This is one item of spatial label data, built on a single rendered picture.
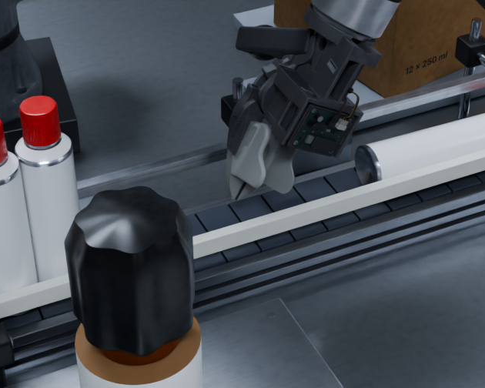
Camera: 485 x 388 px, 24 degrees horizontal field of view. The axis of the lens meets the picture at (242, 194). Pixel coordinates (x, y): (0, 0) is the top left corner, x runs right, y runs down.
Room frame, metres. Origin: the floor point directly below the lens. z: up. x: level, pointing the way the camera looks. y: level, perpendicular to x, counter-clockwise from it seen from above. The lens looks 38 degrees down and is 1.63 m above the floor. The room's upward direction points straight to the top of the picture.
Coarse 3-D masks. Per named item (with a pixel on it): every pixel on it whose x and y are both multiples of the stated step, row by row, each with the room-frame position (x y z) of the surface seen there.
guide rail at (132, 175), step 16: (464, 80) 1.05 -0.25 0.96; (480, 80) 1.05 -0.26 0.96; (400, 96) 1.01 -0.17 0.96; (416, 96) 1.02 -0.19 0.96; (432, 96) 1.02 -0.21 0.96; (448, 96) 1.03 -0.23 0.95; (368, 112) 0.99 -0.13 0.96; (384, 112) 1.00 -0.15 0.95; (224, 144) 0.93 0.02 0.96; (160, 160) 0.90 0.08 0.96; (176, 160) 0.90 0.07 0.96; (192, 160) 0.90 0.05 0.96; (208, 160) 0.91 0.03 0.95; (96, 176) 0.87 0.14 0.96; (112, 176) 0.87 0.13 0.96; (128, 176) 0.88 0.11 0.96; (144, 176) 0.88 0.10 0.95; (160, 176) 0.89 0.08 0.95; (80, 192) 0.85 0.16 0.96; (96, 192) 0.86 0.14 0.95
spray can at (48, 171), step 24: (24, 120) 0.80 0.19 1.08; (48, 120) 0.80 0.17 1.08; (24, 144) 0.81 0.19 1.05; (48, 144) 0.80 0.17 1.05; (24, 168) 0.80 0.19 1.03; (48, 168) 0.79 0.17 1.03; (72, 168) 0.81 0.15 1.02; (24, 192) 0.80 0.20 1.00; (48, 192) 0.79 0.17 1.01; (72, 192) 0.81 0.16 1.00; (48, 216) 0.79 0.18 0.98; (72, 216) 0.80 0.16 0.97; (48, 240) 0.79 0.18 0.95; (48, 264) 0.79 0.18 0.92
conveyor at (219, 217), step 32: (288, 192) 0.95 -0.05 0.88; (320, 192) 0.95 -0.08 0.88; (416, 192) 0.95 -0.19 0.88; (448, 192) 0.95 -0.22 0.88; (192, 224) 0.90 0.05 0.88; (224, 224) 0.90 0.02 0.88; (320, 224) 0.90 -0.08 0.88; (224, 256) 0.85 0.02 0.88; (0, 320) 0.76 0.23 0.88; (32, 320) 0.76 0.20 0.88
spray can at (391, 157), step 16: (432, 128) 1.00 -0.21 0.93; (448, 128) 1.00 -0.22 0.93; (464, 128) 1.00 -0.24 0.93; (480, 128) 1.00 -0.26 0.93; (368, 144) 0.97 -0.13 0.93; (384, 144) 0.97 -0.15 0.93; (400, 144) 0.97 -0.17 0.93; (416, 144) 0.97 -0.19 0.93; (432, 144) 0.97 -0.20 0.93; (448, 144) 0.98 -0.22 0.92; (464, 144) 0.98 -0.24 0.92; (480, 144) 0.99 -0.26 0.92; (368, 160) 0.97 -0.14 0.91; (384, 160) 0.95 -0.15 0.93; (400, 160) 0.95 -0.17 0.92; (416, 160) 0.96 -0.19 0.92; (432, 160) 0.96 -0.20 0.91; (368, 176) 0.96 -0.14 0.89; (384, 176) 0.94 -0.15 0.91
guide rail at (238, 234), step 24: (432, 168) 0.95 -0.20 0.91; (456, 168) 0.95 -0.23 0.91; (480, 168) 0.97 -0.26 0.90; (360, 192) 0.91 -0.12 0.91; (384, 192) 0.92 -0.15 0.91; (408, 192) 0.93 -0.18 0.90; (264, 216) 0.87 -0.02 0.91; (288, 216) 0.87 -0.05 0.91; (312, 216) 0.88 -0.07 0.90; (216, 240) 0.84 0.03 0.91; (240, 240) 0.85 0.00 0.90; (24, 288) 0.76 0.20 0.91; (48, 288) 0.76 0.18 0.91; (0, 312) 0.74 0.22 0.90
